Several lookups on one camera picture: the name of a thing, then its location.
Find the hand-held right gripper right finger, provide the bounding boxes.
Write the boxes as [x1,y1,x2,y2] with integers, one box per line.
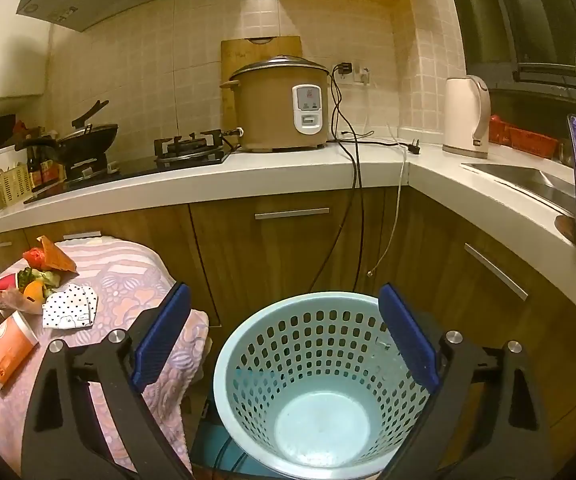
[378,283,554,480]

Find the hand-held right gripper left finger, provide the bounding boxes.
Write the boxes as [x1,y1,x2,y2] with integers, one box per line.
[20,282,191,480]

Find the orange and white packet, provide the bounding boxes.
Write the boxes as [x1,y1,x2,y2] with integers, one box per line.
[0,309,39,393]

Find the clear plastic bag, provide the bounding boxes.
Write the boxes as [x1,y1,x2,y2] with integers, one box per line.
[0,275,43,317]

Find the green vegetable scraps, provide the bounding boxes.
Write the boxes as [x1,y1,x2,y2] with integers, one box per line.
[16,267,63,291]

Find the polka-dot white cloth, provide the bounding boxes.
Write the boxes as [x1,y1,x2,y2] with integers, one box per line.
[42,282,99,330]

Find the light blue perforated basket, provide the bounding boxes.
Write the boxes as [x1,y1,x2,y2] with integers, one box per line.
[213,291,441,480]

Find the orange peel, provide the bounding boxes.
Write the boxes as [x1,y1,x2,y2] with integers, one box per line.
[22,281,48,305]

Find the pink floral cloth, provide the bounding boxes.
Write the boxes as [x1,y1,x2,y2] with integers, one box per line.
[0,236,211,478]

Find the yellow utensil basket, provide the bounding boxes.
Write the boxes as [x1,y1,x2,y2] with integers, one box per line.
[0,166,33,207]

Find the dark blue stool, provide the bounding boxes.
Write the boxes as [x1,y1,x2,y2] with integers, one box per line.
[189,392,273,475]

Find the wooden base cabinet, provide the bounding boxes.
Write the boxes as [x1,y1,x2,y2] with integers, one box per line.
[0,185,576,480]

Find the black gas stove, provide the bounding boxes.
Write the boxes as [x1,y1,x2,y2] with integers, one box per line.
[62,129,243,188]

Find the black wok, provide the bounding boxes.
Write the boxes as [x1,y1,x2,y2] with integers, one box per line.
[58,100,120,168]

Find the steel sink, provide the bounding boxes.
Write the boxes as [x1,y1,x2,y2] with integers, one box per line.
[460,161,576,216]

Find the red plastic basket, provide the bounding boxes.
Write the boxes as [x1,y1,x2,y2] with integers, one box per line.
[488,115,560,158]

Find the white electric kettle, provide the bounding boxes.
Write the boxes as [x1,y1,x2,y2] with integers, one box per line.
[441,75,492,159]

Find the beige rice cooker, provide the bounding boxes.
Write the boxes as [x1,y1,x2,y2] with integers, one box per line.
[219,55,331,153]

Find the wooden cutting board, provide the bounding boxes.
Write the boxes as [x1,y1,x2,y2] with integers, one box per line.
[220,36,303,133]

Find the dark window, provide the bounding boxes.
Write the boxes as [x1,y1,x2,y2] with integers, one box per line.
[440,0,576,96]

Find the long steel cabinet handle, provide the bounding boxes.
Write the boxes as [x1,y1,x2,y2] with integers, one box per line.
[464,243,529,302]

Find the white cable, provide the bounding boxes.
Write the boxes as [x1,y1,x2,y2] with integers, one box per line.
[365,110,411,278]

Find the black power cable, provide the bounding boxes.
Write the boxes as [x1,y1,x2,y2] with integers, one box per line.
[313,62,369,293]

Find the short steel cabinet handle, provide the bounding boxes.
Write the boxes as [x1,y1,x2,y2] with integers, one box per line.
[254,207,331,221]

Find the black cable with plug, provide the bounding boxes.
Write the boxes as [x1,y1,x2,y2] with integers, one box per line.
[330,130,423,156]

